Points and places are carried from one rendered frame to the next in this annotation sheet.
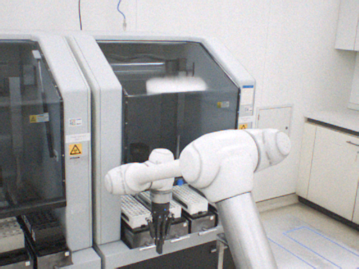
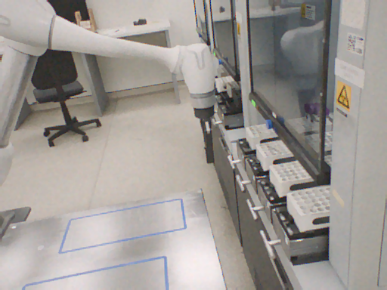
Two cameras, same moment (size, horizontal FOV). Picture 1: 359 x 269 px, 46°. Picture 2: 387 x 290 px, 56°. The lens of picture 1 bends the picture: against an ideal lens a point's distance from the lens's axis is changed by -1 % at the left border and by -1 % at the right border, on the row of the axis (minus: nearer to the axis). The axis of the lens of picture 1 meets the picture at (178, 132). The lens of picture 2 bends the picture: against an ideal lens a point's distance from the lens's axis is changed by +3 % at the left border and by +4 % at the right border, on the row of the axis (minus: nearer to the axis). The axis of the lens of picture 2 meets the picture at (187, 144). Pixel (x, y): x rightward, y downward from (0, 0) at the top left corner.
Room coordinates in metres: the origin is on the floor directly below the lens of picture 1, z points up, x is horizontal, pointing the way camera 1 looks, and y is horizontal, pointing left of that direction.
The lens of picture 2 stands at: (2.13, -1.01, 1.45)
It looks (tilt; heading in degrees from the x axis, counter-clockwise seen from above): 26 degrees down; 121
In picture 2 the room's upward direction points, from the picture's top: 9 degrees counter-clockwise
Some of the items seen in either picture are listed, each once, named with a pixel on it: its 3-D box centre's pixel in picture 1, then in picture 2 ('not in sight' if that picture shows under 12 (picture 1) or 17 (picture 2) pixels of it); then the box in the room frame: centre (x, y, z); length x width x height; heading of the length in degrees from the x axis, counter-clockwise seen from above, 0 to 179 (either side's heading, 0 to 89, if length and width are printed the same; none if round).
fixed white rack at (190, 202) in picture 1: (183, 197); (323, 174); (2.01, -0.04, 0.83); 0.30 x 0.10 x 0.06; 32
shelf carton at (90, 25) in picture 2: not in sight; (86, 21); (-0.99, 2.39, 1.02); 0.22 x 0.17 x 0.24; 122
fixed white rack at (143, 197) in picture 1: (156, 203); (302, 151); (1.93, 0.09, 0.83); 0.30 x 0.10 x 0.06; 32
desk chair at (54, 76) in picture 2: not in sight; (59, 87); (-0.75, 1.49, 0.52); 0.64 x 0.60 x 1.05; 142
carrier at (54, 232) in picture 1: (48, 234); (237, 100); (1.55, 0.51, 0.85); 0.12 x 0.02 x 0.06; 122
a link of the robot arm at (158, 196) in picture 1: (160, 193); (202, 98); (1.59, 0.06, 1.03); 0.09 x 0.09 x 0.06
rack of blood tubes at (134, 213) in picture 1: (127, 209); (287, 133); (1.84, 0.22, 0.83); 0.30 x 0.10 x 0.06; 32
